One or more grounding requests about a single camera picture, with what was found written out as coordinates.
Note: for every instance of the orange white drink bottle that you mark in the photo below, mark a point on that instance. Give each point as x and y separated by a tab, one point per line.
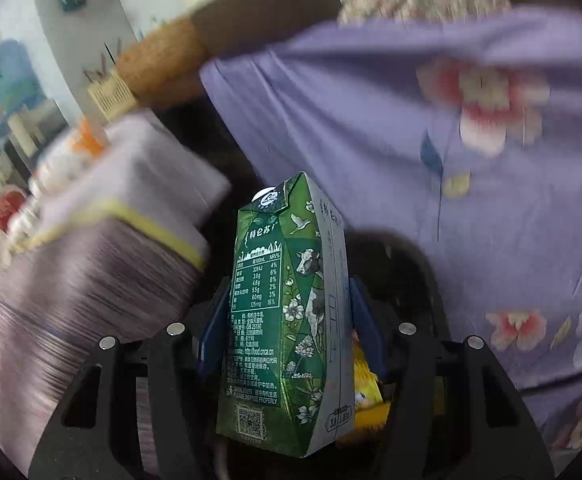
69	156

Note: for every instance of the blue water jug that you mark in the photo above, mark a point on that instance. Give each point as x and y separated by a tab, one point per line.
19	85

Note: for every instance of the water dispenser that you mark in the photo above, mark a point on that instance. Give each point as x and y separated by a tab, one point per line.
31	131

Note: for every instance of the brown white rice cooker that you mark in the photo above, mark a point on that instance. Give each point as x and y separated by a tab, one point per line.
227	27

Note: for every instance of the purple floral cloth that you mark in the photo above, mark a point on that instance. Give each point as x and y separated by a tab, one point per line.
466	139

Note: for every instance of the yellow snack wrapper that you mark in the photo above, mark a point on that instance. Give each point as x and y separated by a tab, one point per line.
371	410

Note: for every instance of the green milk carton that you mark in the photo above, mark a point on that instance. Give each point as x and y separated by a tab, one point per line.
287	377

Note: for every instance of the beige chopstick holder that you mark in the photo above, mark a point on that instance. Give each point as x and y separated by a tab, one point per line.
112	96

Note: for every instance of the striped purple tablecloth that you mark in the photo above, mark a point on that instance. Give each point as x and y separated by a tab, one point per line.
118	252

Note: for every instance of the woven pattern basin sink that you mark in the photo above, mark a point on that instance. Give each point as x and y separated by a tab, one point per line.
162	70

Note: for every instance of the black trash bin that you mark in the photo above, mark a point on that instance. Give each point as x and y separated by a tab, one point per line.
396	273

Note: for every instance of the white tissue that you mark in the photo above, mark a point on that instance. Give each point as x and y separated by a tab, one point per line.
22	225

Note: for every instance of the red foam fruit net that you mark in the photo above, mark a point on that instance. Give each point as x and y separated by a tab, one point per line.
11	200

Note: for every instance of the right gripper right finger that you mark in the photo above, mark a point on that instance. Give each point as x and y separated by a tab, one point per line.
455	413

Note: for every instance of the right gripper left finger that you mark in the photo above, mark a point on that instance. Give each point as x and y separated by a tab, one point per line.
94	433

